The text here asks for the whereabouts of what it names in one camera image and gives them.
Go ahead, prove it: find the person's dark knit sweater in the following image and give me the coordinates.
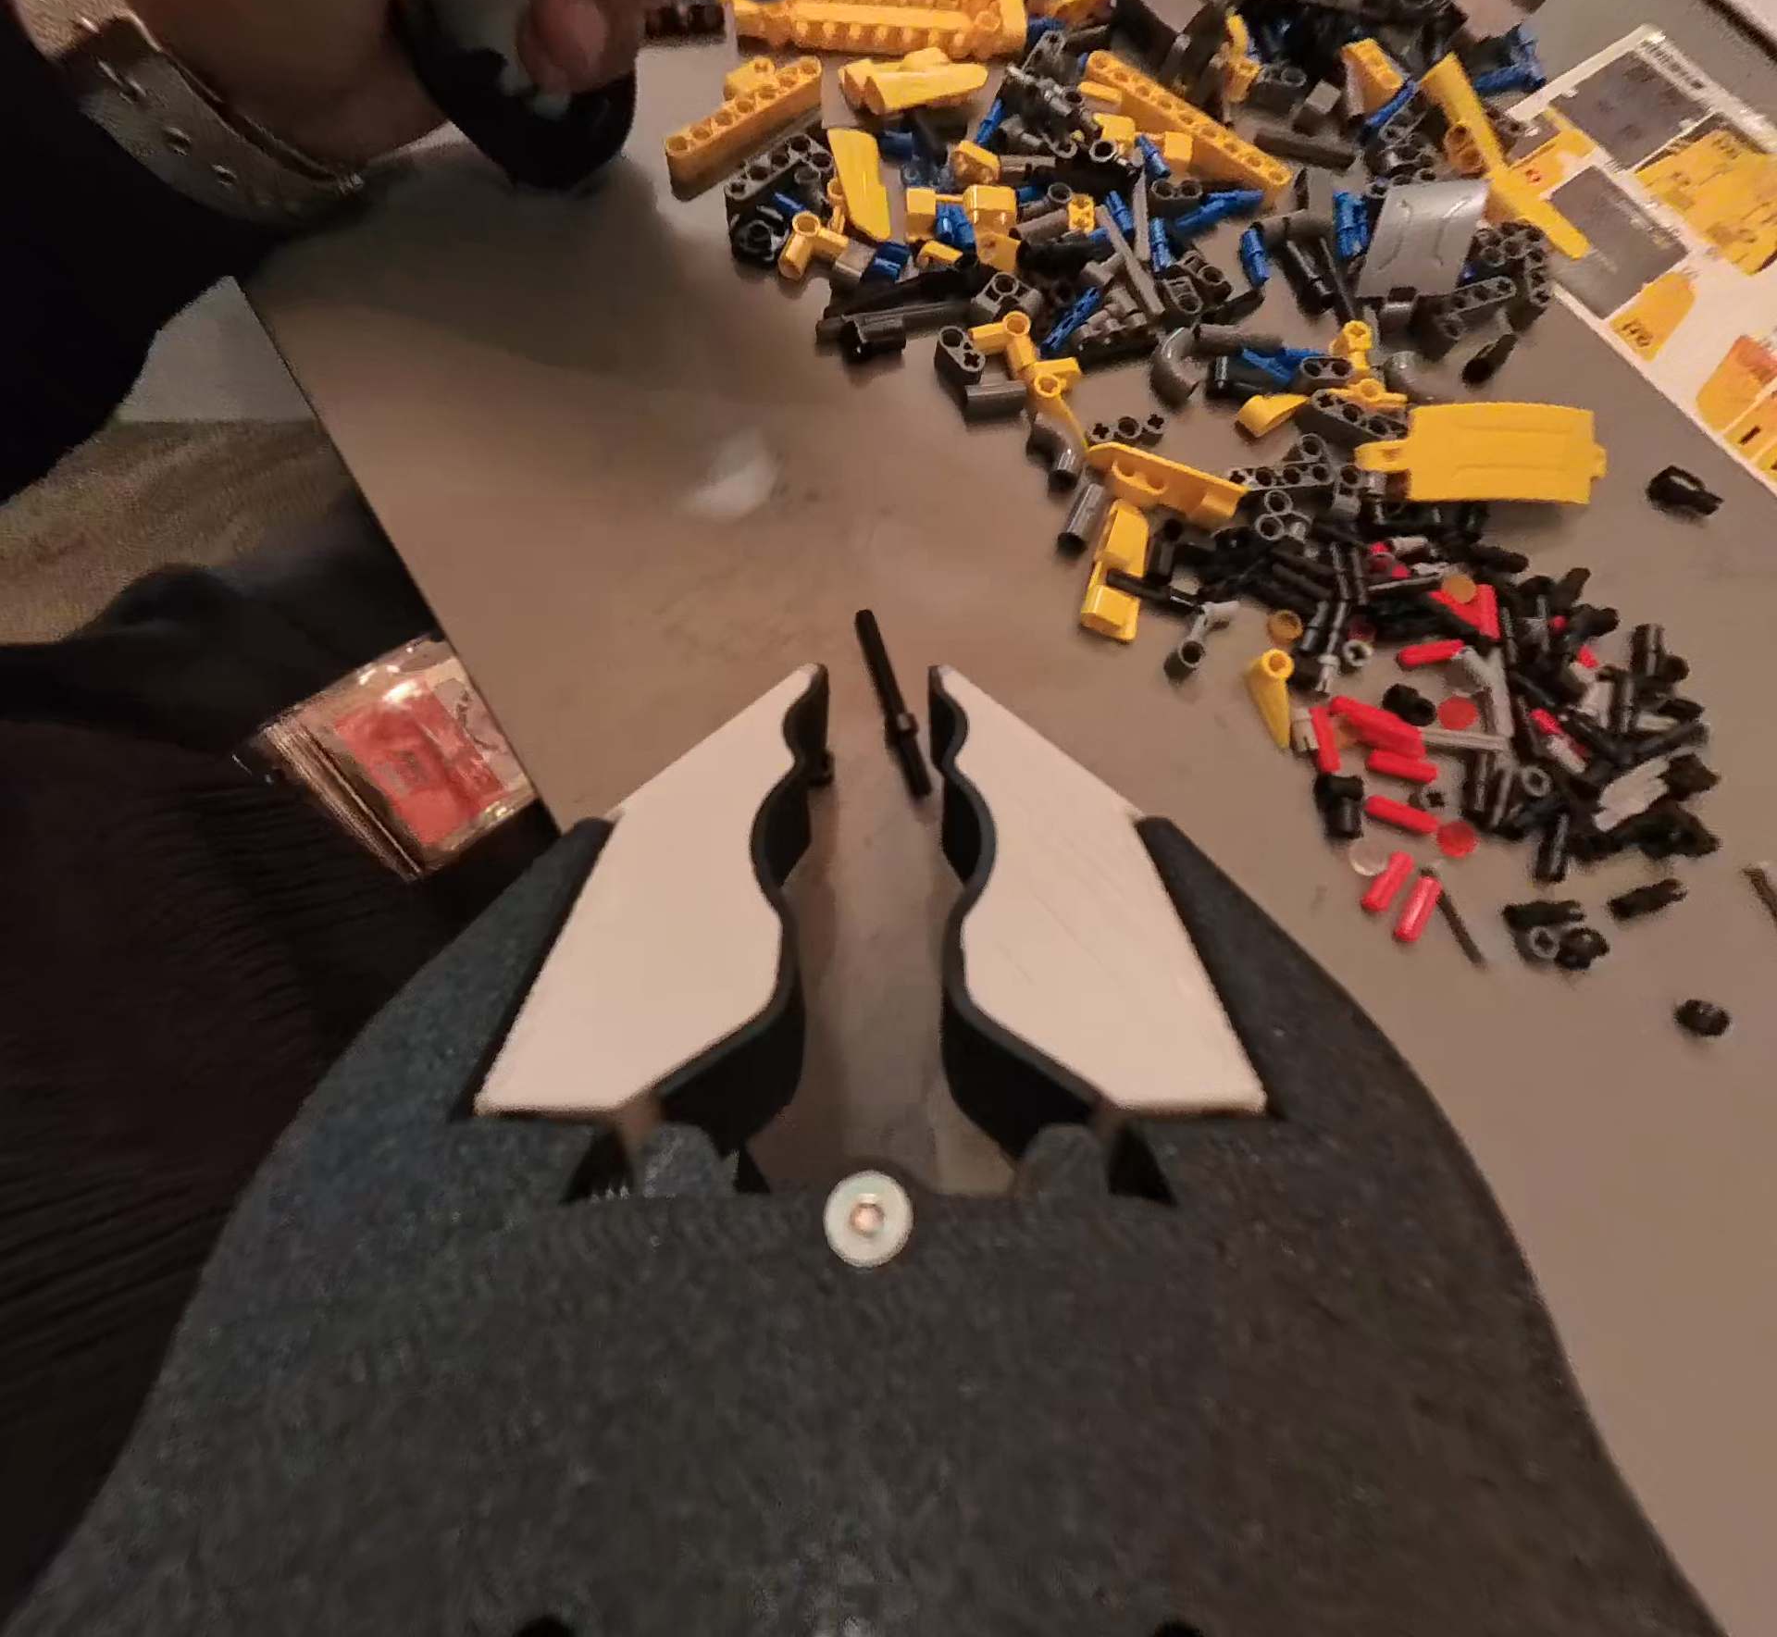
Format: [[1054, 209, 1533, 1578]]
[[0, 565, 564, 1597]]

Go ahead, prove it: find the printed instruction sheet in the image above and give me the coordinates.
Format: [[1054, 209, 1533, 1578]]
[[1505, 22, 1777, 496]]

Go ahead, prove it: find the grey curved panel piece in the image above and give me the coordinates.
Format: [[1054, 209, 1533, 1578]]
[[1352, 181, 1495, 299]]

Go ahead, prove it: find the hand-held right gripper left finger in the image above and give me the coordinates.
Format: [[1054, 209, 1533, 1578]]
[[475, 662, 835, 1152]]

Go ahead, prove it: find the beige wrist strap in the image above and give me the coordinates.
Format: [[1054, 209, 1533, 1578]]
[[0, 0, 379, 226]]

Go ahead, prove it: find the yellow curved panel piece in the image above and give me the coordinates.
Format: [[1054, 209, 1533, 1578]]
[[1352, 399, 1609, 509]]

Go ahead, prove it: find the person's left forearm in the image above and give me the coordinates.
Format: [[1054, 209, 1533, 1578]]
[[0, 0, 299, 507]]

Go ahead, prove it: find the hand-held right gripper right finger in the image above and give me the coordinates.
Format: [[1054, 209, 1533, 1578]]
[[928, 662, 1269, 1163]]

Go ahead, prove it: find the clear packet with red label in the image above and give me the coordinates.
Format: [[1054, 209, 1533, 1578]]
[[245, 635, 547, 886]]

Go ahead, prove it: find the pile of black red pieces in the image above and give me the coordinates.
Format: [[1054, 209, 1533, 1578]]
[[1163, 526, 1726, 975]]

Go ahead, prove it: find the pile of yellow blue grey pieces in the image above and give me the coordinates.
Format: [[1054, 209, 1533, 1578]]
[[652, 0, 1612, 645]]

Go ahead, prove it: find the black axle pin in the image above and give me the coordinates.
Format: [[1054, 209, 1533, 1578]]
[[852, 607, 935, 799]]

